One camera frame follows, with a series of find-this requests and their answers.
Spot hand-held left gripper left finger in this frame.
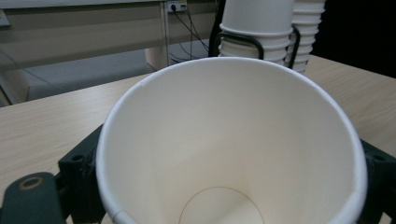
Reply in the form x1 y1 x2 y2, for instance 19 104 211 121
58 123 106 224

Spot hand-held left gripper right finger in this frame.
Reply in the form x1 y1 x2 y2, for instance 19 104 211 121
358 139 396 224

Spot white paper cup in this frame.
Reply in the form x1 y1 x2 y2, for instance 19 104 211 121
95 56 368 224

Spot tall stack of paper cups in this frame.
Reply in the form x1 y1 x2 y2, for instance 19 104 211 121
288 0 327 76

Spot black double cup holder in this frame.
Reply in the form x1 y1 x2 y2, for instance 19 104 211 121
208 26 302 70

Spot short stack of paper cups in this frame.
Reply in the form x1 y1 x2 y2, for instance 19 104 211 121
219 0 295 67

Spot light wooden desk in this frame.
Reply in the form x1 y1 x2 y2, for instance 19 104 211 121
0 0 219 105

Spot bundle of black wall cables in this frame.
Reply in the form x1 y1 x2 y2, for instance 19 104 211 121
169 4 210 63

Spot white wall power socket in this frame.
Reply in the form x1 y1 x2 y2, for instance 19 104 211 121
166 0 189 13

